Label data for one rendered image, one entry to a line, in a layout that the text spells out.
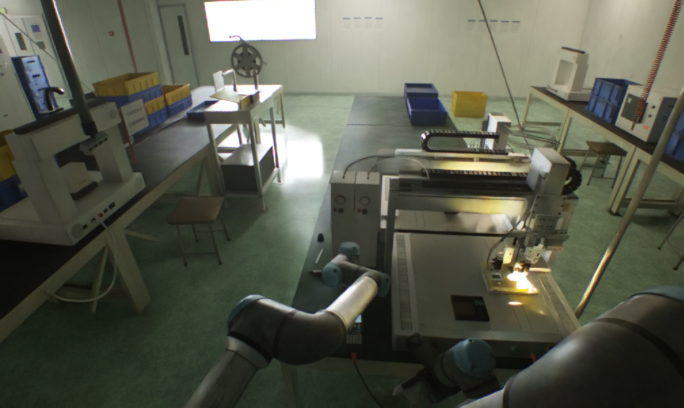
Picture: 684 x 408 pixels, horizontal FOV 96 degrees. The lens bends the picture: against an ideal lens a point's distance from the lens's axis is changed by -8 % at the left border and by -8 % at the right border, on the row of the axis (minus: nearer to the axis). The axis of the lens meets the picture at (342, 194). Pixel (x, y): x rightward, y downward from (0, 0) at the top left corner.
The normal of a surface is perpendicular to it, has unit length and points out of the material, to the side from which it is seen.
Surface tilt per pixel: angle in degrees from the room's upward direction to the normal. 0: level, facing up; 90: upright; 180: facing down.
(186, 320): 0
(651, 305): 22
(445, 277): 0
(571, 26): 90
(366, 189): 90
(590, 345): 41
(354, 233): 90
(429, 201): 90
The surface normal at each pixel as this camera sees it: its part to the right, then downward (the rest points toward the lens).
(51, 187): 0.99, 0.04
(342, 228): -0.11, 0.49
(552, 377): -0.80, -0.55
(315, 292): -0.01, -0.87
